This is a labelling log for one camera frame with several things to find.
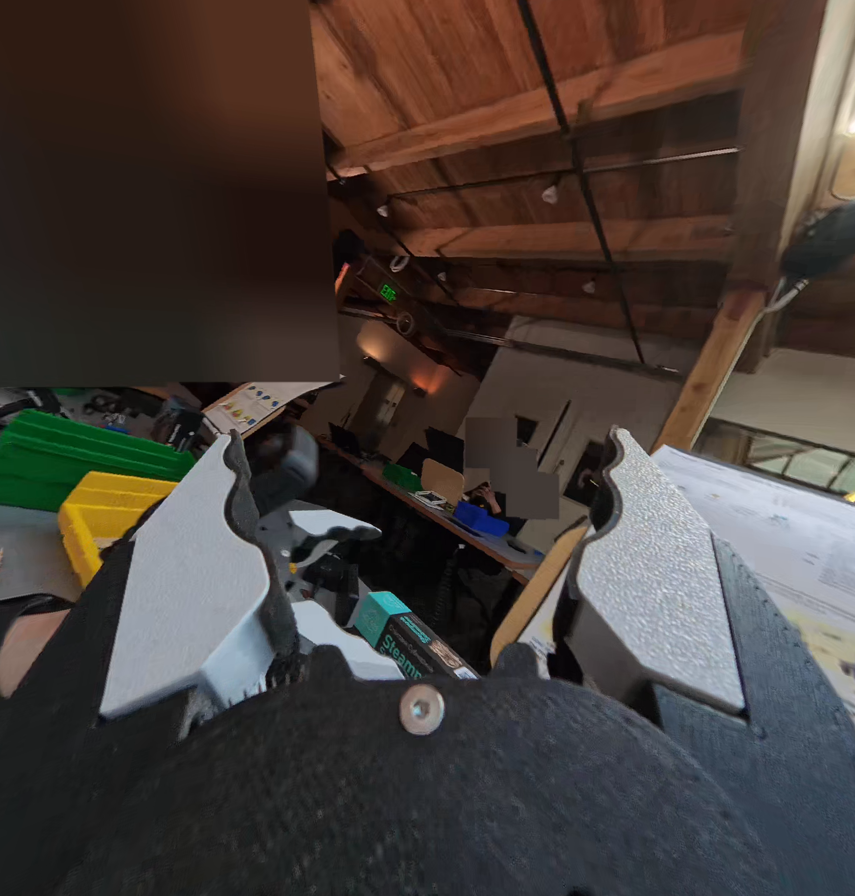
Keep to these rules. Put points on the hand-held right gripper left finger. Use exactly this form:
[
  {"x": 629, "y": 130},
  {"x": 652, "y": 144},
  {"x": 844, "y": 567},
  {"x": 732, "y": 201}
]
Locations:
[{"x": 189, "y": 581}]

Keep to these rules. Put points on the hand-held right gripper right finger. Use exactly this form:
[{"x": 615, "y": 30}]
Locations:
[{"x": 651, "y": 574}]

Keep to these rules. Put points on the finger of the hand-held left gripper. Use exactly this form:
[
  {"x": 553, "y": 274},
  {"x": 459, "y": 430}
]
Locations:
[
  {"x": 329, "y": 633},
  {"x": 322, "y": 521}
]

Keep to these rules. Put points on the teal and black carton box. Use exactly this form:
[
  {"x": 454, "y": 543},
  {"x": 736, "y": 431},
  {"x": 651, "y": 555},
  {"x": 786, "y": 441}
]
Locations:
[{"x": 399, "y": 630}]

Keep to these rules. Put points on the person's left forearm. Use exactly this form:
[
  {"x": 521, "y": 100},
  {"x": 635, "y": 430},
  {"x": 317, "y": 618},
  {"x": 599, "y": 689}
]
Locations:
[{"x": 28, "y": 651}]

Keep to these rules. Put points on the long wood-edged desk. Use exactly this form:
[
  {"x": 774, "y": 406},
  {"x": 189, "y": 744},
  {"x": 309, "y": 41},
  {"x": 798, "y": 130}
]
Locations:
[{"x": 497, "y": 549}]

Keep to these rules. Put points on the illustrated instruction sheet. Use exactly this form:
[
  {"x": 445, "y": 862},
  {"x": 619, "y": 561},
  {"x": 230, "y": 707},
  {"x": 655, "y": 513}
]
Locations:
[
  {"x": 784, "y": 546},
  {"x": 256, "y": 406}
]

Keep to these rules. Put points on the small green bin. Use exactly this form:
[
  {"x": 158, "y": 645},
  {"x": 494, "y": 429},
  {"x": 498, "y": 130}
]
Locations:
[{"x": 401, "y": 476}]

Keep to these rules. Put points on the white tablet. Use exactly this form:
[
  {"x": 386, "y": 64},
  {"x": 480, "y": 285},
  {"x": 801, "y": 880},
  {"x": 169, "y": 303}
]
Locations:
[{"x": 431, "y": 498}]

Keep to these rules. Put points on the yellow plastic bin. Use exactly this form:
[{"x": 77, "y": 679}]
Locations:
[{"x": 105, "y": 504}]

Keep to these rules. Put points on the small black box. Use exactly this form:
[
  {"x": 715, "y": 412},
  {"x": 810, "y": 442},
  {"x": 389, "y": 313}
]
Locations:
[{"x": 179, "y": 427}]

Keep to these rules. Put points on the pale wooden board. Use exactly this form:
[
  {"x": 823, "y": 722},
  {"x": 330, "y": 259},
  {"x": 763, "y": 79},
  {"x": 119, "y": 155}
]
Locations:
[{"x": 441, "y": 481}]

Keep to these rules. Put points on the black monitor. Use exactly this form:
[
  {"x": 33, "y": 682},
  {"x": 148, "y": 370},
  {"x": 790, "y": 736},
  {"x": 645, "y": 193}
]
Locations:
[{"x": 442, "y": 448}]

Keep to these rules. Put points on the blue plastic bin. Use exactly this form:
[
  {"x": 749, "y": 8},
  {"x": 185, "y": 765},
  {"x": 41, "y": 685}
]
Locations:
[{"x": 480, "y": 521}]

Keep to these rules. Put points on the green plastic bin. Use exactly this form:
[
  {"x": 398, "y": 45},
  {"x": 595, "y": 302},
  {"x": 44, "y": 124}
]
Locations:
[{"x": 84, "y": 448}]

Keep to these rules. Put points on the green exit sign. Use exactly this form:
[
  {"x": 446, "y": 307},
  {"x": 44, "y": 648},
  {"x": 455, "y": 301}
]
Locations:
[{"x": 389, "y": 292}]

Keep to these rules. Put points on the black ceiling device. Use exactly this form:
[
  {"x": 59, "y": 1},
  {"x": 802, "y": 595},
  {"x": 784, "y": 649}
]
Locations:
[{"x": 829, "y": 238}]

